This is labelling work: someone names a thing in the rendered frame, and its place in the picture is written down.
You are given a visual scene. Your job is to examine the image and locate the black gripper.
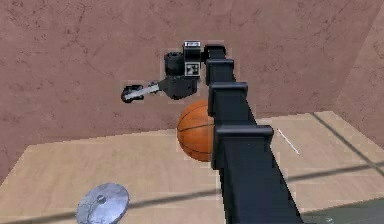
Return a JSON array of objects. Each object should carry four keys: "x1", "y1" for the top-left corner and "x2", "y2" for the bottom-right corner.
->
[{"x1": 120, "y1": 51, "x2": 199, "y2": 104}]

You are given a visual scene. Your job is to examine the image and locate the pale wooden dining table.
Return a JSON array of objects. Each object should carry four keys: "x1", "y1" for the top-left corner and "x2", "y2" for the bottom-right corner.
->
[{"x1": 0, "y1": 110, "x2": 384, "y2": 224}]

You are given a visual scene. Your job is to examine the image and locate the orange basketball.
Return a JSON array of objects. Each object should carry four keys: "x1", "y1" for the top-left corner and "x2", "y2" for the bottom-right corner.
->
[{"x1": 176, "y1": 99, "x2": 215, "y2": 163}]

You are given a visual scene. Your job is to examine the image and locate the round silver lid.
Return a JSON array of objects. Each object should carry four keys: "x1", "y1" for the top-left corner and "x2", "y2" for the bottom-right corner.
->
[{"x1": 75, "y1": 182, "x2": 130, "y2": 224}]

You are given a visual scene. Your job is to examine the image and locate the thin white stick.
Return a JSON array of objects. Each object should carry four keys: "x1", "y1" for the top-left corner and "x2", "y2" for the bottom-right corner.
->
[{"x1": 277, "y1": 128, "x2": 300, "y2": 156}]

